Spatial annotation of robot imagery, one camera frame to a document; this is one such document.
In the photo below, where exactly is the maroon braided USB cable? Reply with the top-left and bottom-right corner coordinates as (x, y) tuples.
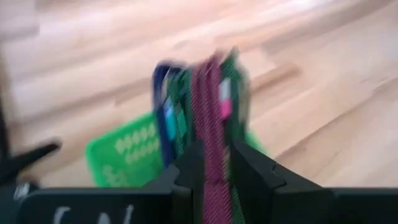
(190, 52), (234, 224)

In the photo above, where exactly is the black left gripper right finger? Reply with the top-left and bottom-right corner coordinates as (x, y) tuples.
(230, 140), (331, 224)

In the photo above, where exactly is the green cable tie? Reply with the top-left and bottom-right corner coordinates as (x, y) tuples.
(220, 46), (251, 151)

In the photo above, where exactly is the green plastic basket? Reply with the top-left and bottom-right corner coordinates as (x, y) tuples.
(85, 111), (270, 189)

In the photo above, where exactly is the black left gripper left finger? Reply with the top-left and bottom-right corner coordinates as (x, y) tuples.
(142, 139), (206, 224)

